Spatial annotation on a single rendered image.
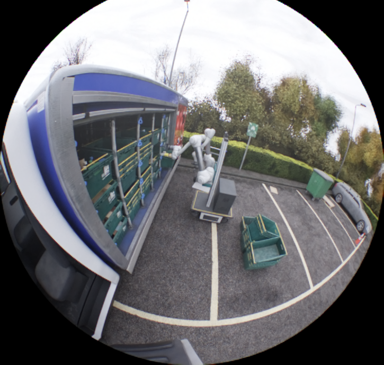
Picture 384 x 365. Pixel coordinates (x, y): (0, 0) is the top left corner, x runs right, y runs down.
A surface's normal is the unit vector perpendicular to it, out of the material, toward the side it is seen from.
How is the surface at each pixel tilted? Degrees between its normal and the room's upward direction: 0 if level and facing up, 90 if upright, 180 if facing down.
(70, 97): 90
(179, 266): 0
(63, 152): 90
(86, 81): 90
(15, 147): 82
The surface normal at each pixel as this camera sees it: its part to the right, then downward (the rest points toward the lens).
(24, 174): 0.99, 0.07
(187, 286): 0.14, -0.86
